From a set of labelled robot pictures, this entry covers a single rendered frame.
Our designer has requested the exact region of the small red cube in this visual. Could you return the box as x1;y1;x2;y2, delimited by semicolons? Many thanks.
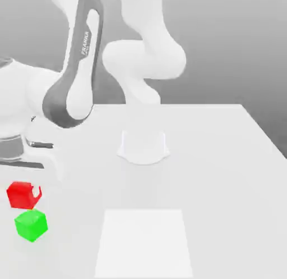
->
6;181;43;211

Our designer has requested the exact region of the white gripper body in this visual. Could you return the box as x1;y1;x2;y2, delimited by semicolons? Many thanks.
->
0;159;62;182

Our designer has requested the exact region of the small green cube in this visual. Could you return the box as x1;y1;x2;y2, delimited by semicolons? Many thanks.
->
13;208;49;243

